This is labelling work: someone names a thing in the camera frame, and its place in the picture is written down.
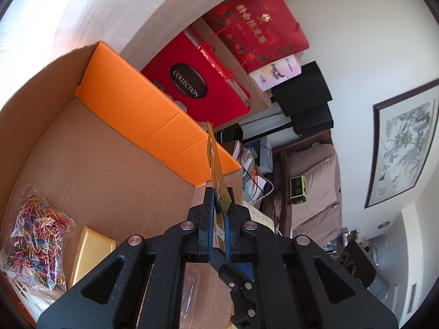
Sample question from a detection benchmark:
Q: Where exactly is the gold foil packet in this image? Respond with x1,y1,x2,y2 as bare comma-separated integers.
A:
207,123,232,253

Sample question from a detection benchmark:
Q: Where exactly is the bag of coloured rubber bands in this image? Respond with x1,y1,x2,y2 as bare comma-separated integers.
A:
1,186,76,293

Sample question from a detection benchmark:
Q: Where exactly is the yellow blue checked bedspread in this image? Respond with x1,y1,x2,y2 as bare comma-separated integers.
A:
242,200,275,232

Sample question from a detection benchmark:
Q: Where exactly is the brown wooden sofa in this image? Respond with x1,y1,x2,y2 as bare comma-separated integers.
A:
273,131,342,246

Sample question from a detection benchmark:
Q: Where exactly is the orange fresh fruit cardboard box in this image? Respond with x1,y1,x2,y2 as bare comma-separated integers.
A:
0,40,243,329

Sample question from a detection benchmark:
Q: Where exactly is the pink white tissue pack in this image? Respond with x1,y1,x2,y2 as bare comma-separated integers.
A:
249,54,301,91

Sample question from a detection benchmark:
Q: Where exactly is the left black speaker on stand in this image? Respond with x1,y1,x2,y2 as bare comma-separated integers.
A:
271,61,333,117

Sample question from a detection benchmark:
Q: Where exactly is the red chocolate collection gift box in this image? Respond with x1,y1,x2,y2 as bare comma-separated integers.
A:
141,27,250,127

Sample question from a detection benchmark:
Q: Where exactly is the framed ink painting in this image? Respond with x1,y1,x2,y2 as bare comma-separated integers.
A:
365,80,438,209

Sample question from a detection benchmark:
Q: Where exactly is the red tea gift bag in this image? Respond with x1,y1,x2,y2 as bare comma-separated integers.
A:
202,0,309,73

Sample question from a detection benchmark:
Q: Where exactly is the white sheer curtain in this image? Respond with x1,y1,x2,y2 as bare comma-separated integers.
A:
0,0,275,111

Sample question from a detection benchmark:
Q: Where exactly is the white charging cable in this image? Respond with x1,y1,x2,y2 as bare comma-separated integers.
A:
250,177,275,204

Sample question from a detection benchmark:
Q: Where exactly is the brown cardboard box by wall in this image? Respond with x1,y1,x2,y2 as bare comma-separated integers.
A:
187,18,272,113

